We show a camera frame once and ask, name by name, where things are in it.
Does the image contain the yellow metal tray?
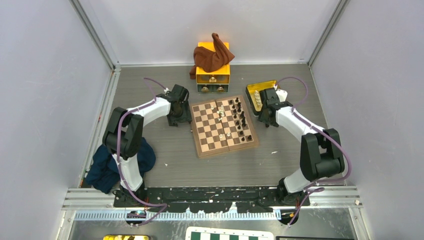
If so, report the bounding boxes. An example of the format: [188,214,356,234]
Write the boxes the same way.
[245,80,277,117]

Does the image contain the wooden chess board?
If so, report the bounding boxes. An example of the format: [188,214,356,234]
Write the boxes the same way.
[189,95,259,158]

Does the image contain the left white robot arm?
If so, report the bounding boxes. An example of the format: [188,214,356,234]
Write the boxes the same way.
[102,84,192,207]

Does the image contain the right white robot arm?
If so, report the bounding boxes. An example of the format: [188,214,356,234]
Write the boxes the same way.
[253,87,345,206]

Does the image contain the green white chess mat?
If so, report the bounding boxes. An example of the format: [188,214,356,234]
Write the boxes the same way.
[185,226,276,240]

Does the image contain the yellow drawer box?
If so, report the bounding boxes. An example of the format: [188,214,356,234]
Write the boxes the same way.
[195,42,231,94]

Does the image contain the brown cloth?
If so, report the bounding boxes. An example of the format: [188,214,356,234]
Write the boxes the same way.
[189,33,235,80]

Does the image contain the dark blue cloth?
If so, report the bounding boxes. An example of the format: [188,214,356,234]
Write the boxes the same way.
[86,137,156,194]

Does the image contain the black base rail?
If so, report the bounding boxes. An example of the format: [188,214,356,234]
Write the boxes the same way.
[113,186,311,214]

